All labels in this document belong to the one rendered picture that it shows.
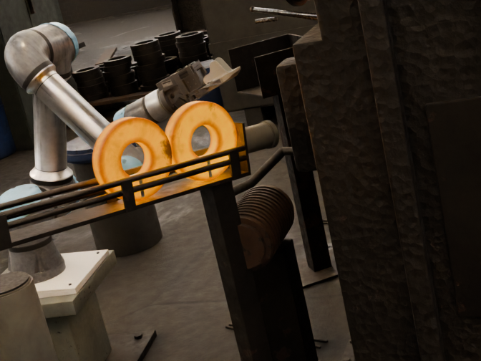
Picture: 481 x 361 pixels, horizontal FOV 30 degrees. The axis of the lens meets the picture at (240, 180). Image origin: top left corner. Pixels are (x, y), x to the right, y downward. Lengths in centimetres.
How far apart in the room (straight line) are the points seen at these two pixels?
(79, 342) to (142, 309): 49
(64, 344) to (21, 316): 60
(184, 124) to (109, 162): 18
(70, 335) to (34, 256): 23
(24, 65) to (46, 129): 25
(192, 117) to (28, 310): 50
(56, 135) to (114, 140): 77
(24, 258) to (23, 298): 57
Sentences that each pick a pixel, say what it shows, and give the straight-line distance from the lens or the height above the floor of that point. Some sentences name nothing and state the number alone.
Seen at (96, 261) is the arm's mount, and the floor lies 31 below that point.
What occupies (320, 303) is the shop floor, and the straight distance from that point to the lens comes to 263.
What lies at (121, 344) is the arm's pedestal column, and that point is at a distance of 264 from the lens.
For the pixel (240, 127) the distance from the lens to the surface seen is 180.
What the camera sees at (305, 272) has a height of 1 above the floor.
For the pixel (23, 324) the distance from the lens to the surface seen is 185.
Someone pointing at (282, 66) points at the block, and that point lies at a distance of 188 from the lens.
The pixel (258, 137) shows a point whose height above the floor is 68.
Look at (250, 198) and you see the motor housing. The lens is 193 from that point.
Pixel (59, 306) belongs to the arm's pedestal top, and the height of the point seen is 29.
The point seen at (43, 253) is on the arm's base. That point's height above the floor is 39.
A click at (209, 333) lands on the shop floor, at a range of 261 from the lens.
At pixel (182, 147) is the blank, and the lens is 174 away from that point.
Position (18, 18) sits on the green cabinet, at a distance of 570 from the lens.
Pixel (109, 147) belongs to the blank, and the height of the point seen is 76.
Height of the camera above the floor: 113
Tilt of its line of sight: 17 degrees down
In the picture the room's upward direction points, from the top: 13 degrees counter-clockwise
